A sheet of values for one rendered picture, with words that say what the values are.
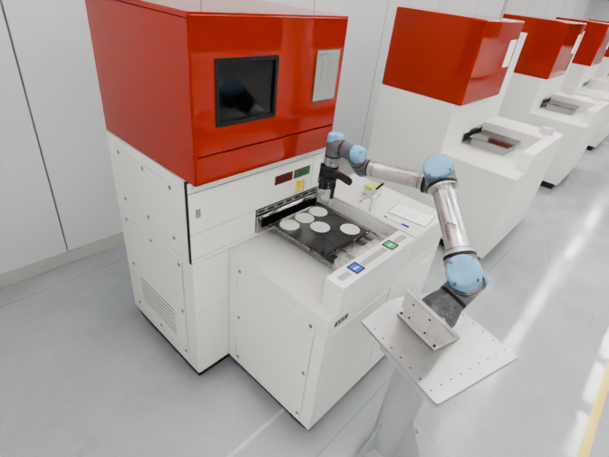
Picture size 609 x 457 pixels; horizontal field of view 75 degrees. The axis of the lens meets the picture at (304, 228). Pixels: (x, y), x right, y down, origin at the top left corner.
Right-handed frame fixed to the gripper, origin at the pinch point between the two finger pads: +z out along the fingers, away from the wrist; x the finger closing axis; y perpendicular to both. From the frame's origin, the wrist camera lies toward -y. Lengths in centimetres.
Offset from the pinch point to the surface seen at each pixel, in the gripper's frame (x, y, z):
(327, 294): 54, 4, 13
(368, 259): 38.2, -14.2, 5.6
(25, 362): 25, 158, 101
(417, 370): 83, -27, 19
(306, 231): 10.9, 10.8, 11.3
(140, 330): -2, 105, 101
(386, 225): 7.8, -28.4, 6.2
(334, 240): 17.0, -2.5, 11.3
